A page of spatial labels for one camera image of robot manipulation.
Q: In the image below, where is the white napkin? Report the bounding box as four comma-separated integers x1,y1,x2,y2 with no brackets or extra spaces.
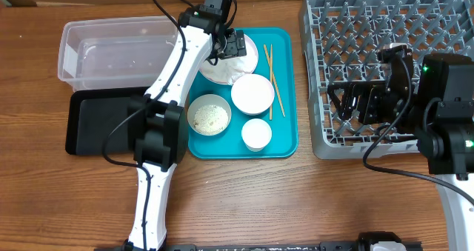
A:
201,54,253,86

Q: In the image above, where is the pink bowl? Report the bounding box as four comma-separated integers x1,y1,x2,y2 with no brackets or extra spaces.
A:
231,74,275,116

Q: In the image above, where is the grey bowl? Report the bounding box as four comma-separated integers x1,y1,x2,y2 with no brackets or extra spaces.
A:
187,94,232,135

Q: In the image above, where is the rice pile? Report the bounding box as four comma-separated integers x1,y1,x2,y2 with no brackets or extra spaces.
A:
193,104,229,135

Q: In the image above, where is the small white cup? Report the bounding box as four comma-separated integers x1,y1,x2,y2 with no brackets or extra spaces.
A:
241,118,273,152

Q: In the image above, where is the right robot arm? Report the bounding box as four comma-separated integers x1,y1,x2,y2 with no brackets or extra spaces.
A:
327,43,473,250

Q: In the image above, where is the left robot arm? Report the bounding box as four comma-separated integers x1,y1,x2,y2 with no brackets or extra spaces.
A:
124,0,247,250

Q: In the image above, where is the grey dishwasher rack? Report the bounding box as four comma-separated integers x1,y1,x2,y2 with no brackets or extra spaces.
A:
299,0,473,159

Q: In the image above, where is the pink plate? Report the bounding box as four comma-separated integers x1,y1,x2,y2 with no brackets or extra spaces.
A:
198,33,259,86

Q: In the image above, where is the wooden chopstick left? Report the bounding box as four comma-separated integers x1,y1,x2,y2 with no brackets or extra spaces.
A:
264,44,286,117

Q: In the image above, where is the wooden chopstick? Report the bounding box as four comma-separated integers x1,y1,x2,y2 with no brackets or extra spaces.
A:
267,44,274,121
264,44,286,117

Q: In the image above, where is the wooden chopstick right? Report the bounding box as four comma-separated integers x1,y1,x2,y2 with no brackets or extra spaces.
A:
267,44,274,121

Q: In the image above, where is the teal serving tray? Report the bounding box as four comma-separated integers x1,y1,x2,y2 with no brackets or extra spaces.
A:
188,27,298,159

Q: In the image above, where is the clear plastic bin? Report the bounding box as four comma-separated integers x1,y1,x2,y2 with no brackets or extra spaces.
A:
57,16,178,91

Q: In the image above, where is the black tray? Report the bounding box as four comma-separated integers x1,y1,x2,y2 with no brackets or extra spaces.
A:
65,87,168,155

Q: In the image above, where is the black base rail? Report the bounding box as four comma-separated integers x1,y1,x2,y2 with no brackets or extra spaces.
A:
94,231,423,251

